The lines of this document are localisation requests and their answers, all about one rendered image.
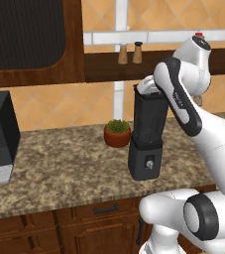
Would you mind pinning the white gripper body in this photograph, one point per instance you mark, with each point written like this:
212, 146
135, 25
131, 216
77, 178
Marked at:
147, 85

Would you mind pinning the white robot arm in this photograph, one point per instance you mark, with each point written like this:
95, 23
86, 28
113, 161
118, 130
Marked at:
216, 145

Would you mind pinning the wooden shaker with black top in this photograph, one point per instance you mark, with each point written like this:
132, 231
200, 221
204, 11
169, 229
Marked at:
137, 54

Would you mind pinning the wooden shaker with grey top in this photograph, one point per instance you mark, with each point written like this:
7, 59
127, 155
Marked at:
123, 56

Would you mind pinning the black blender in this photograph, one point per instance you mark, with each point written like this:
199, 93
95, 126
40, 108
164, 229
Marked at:
149, 125

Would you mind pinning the green plant in terracotta pot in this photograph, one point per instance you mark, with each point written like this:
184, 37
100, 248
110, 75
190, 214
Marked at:
117, 134

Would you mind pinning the small red cap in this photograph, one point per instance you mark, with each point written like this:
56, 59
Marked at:
199, 33

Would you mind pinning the brown wooden drawer front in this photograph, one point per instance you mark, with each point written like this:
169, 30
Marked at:
15, 244
8, 225
77, 211

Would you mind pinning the brown wooden cupboard door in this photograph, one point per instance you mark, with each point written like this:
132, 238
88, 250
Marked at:
100, 239

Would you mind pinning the dark wooden wall shelf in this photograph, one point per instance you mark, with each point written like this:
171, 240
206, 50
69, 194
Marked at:
110, 67

